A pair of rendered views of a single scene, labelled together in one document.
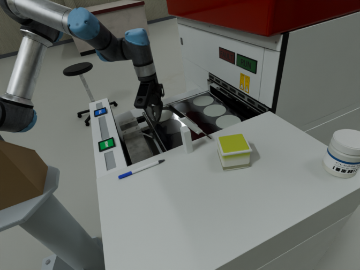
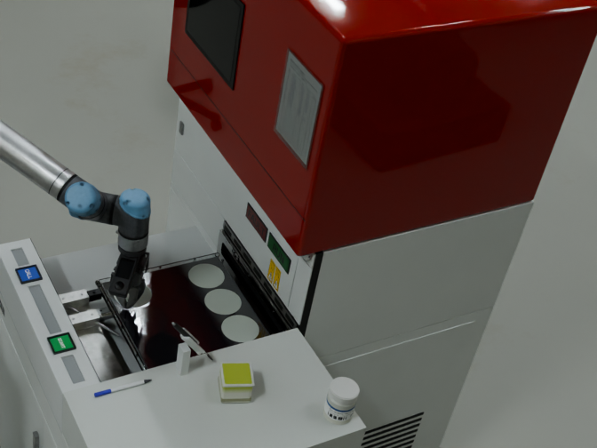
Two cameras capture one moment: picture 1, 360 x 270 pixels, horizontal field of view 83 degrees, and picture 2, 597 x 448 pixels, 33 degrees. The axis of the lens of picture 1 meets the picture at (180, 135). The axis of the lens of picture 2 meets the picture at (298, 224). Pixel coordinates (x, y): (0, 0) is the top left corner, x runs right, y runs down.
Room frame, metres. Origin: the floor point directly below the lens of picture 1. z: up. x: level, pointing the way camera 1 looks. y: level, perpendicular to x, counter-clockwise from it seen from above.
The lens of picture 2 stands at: (-1.19, 0.35, 2.82)
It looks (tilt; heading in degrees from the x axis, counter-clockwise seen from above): 39 degrees down; 341
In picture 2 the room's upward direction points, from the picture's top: 12 degrees clockwise
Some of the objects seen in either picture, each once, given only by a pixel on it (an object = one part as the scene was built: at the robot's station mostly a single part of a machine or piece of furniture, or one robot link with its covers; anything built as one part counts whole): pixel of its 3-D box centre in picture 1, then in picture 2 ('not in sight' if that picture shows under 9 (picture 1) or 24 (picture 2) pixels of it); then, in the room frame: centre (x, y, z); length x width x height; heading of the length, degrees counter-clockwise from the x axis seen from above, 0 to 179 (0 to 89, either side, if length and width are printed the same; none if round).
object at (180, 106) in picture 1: (193, 118); (186, 311); (0.73, -0.07, 0.90); 0.34 x 0.34 x 0.01; 16
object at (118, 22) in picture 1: (107, 24); not in sight; (7.68, 1.68, 0.49); 2.63 x 2.13 x 0.99; 16
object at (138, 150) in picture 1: (137, 148); (92, 348); (0.64, 0.18, 0.87); 0.36 x 0.08 x 0.03; 16
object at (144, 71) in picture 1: (144, 69); (131, 237); (0.76, 0.09, 1.14); 0.08 x 0.08 x 0.05
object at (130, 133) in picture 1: (132, 132); (83, 320); (0.72, 0.20, 0.89); 0.08 x 0.03 x 0.03; 106
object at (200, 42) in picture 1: (214, 65); (235, 215); (0.98, -0.23, 1.02); 0.81 x 0.03 x 0.40; 16
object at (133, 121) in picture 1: (128, 123); (72, 300); (0.79, 0.22, 0.89); 0.08 x 0.03 x 0.03; 106
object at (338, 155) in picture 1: (344, 154); (340, 401); (0.30, -0.37, 1.01); 0.07 x 0.07 x 0.10
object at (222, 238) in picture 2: (232, 103); (253, 291); (0.81, -0.27, 0.89); 0.44 x 0.02 x 0.10; 16
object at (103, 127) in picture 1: (109, 140); (44, 329); (0.69, 0.30, 0.89); 0.55 x 0.09 x 0.14; 16
